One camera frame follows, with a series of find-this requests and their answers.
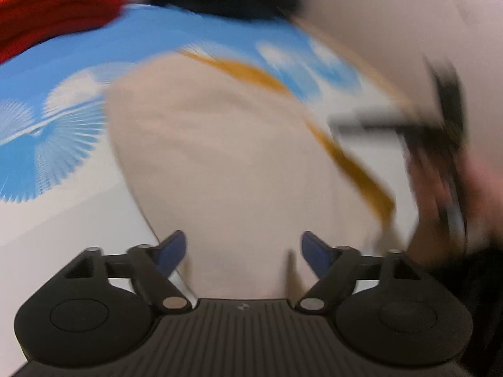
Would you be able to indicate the blue patterned bed sheet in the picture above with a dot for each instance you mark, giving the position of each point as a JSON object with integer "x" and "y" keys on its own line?
{"x": 59, "y": 125}

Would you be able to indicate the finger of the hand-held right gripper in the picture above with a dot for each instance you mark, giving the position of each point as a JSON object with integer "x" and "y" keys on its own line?
{"x": 365, "y": 123}

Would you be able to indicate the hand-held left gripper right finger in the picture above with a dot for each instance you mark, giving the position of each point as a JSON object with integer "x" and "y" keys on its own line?
{"x": 314, "y": 252}

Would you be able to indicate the folded red blanket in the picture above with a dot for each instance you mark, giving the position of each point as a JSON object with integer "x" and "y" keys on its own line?
{"x": 51, "y": 4}

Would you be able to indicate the beige and yellow hoodie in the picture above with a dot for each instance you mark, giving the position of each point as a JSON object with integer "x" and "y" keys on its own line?
{"x": 235, "y": 157}

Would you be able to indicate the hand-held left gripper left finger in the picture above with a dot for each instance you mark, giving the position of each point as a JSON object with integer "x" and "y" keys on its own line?
{"x": 173, "y": 250}

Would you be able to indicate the person's right hand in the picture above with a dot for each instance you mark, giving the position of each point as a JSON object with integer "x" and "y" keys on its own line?
{"x": 483, "y": 188}

